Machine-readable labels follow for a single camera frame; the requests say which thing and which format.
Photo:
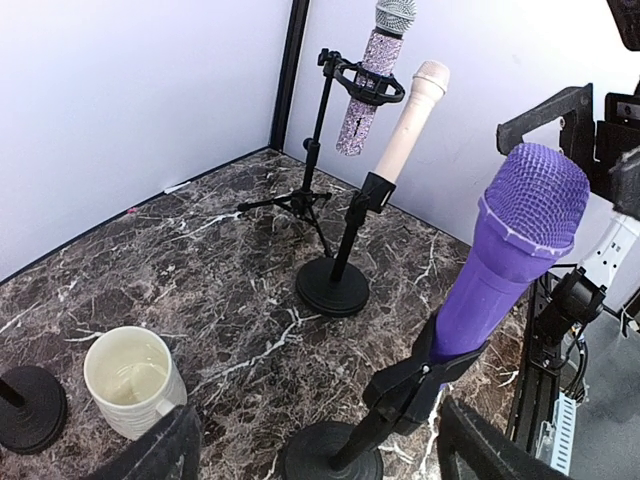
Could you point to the right black corner post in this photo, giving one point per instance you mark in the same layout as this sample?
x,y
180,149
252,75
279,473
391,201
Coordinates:
x,y
288,73

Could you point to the black stand of purple microphone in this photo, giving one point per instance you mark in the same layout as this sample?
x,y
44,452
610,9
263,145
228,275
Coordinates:
x,y
399,398

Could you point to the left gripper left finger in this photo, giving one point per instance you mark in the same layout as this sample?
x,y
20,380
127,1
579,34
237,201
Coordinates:
x,y
169,450

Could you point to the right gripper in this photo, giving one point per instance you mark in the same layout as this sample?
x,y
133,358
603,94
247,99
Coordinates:
x,y
595,146

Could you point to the black stand of orange microphone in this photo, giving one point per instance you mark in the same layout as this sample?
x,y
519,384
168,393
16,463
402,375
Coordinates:
x,y
34,409

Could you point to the silver glitter microphone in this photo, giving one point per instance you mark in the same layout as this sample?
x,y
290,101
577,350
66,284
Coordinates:
x,y
370,82

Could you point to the purple toy microphone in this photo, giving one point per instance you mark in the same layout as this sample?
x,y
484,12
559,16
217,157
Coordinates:
x,y
528,218

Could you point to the pale pink toy microphone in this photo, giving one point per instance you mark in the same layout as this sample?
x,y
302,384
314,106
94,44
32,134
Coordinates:
x,y
429,85

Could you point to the white slotted cable duct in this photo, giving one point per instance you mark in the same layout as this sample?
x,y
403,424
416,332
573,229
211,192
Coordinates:
x,y
555,443

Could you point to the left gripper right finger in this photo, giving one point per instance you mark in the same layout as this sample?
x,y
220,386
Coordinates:
x,y
464,434

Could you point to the cream ceramic mug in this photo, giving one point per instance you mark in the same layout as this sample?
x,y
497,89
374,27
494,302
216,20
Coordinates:
x,y
133,379

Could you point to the black stand of pink microphone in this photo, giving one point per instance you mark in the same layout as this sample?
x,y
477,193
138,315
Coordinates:
x,y
333,286

